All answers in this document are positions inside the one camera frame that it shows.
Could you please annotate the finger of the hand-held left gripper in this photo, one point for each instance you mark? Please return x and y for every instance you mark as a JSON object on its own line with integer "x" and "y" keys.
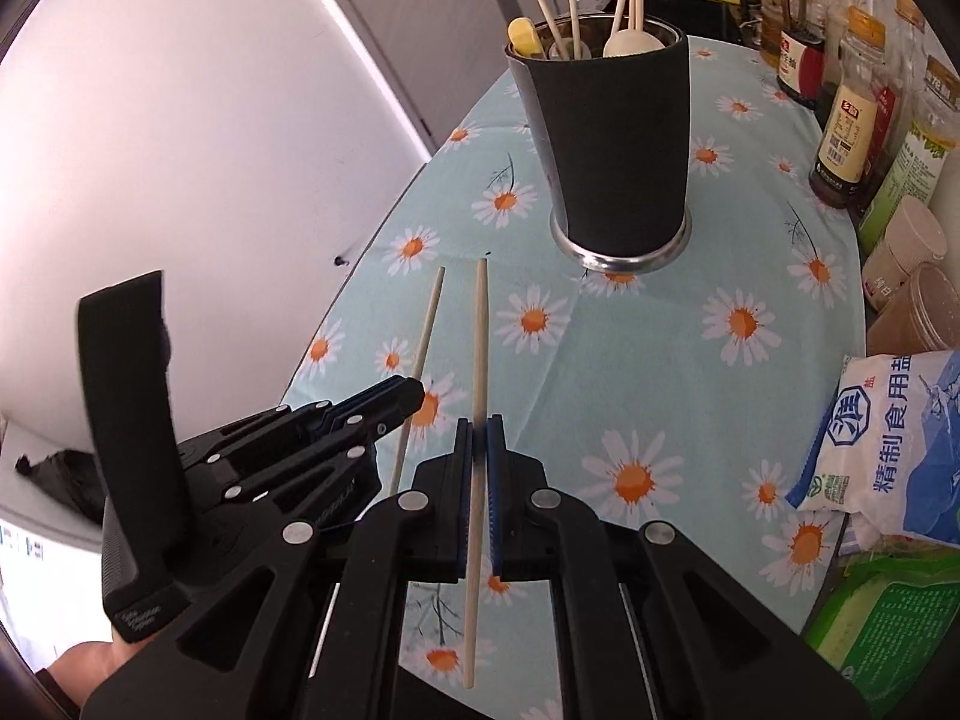
{"x": 352, "y": 446}
{"x": 360, "y": 399}

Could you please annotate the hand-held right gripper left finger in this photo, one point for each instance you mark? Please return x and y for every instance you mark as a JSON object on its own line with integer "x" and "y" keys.
{"x": 465, "y": 510}

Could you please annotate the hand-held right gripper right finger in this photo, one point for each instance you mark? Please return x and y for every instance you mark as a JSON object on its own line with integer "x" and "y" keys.
{"x": 496, "y": 510}

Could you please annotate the black metal utensil holder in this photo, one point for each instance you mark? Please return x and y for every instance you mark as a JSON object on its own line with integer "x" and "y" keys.
{"x": 615, "y": 150}

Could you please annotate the person's left forearm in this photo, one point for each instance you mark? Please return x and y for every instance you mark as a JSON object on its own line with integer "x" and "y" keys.
{"x": 94, "y": 664}

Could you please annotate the daisy print tablecloth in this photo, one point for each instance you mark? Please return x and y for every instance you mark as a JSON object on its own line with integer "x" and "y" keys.
{"x": 637, "y": 360}

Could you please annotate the blue striped packet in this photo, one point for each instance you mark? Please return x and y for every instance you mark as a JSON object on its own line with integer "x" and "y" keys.
{"x": 862, "y": 536}

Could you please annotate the white and blue salt bag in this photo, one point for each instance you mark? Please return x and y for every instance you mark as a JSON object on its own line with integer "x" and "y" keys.
{"x": 892, "y": 450}

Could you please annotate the green plastic packet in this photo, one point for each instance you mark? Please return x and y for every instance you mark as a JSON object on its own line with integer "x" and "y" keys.
{"x": 892, "y": 630}

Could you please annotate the plastic jar beige lid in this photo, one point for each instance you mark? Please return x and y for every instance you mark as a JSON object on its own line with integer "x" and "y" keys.
{"x": 904, "y": 247}

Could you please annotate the yellow cap sauce bottle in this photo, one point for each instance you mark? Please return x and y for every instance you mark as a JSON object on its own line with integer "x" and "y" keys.
{"x": 851, "y": 127}

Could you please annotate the dark soy sauce bottle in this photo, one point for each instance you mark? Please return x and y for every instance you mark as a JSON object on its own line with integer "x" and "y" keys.
{"x": 799, "y": 67}

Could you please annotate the green label bottle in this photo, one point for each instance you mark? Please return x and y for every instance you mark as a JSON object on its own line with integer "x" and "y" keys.
{"x": 911, "y": 165}

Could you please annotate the glass oil bottle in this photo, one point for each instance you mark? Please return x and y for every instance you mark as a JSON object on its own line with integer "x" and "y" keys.
{"x": 780, "y": 7}

